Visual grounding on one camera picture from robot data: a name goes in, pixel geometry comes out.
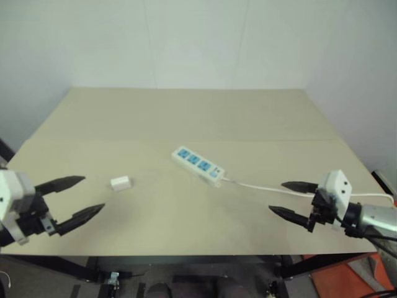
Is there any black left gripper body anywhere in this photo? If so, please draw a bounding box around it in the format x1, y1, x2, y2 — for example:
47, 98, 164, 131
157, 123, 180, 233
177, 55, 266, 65
15, 192, 61, 239

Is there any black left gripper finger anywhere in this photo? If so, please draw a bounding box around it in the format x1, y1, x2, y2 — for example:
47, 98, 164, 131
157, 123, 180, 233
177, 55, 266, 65
33, 175, 86, 196
56, 203, 106, 238

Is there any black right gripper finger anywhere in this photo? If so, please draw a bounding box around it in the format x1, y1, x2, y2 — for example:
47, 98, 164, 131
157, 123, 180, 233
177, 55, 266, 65
268, 205, 311, 230
280, 181, 319, 196

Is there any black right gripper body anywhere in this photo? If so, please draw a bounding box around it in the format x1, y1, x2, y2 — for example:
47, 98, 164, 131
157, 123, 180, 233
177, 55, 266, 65
305, 185, 339, 234

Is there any small white charger block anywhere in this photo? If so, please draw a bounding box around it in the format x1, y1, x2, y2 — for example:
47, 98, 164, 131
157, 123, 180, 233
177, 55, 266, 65
109, 175, 133, 191

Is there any white power strip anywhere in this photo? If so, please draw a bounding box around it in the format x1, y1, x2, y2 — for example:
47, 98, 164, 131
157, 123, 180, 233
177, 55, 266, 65
171, 146, 225, 188

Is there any black bar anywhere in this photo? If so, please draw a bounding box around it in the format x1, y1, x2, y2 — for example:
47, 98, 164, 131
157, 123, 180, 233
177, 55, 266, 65
0, 137, 17, 170

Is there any black silver equipment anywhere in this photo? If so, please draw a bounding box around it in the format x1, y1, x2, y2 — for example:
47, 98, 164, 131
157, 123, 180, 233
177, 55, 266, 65
370, 169, 397, 201

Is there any silver metal clamp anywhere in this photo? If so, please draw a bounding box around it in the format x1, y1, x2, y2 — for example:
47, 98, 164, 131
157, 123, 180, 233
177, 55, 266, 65
104, 271, 120, 287

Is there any orange floor object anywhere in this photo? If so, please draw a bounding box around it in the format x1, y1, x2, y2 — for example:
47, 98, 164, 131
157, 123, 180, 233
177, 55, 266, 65
302, 251, 397, 298

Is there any grey cloth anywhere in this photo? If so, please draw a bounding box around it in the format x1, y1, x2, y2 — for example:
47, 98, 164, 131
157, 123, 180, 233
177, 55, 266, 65
346, 238, 397, 282

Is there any dark rounded shape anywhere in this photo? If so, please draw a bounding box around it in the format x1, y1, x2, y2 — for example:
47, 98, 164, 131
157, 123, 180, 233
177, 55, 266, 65
145, 282, 172, 298

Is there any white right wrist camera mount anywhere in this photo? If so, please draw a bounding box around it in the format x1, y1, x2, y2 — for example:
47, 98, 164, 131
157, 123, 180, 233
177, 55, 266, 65
319, 169, 354, 232

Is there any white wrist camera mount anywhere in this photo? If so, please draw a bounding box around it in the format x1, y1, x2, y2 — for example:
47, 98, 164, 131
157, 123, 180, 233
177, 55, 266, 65
319, 169, 354, 232
0, 169, 36, 246

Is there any white power cable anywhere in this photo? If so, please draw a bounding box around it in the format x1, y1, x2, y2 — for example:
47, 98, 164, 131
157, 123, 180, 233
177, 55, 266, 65
221, 176, 395, 206

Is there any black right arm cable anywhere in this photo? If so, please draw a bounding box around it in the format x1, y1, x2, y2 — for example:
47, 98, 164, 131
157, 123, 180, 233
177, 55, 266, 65
333, 214, 397, 242

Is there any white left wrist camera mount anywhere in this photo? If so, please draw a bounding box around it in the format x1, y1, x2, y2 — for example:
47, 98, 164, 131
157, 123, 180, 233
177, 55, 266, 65
0, 169, 36, 246

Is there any black metal table frame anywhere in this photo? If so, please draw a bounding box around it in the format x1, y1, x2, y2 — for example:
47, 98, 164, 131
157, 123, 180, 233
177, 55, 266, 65
0, 253, 378, 283

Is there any thin white cable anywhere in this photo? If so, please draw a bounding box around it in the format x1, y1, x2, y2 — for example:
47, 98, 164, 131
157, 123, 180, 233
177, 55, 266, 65
0, 269, 12, 289

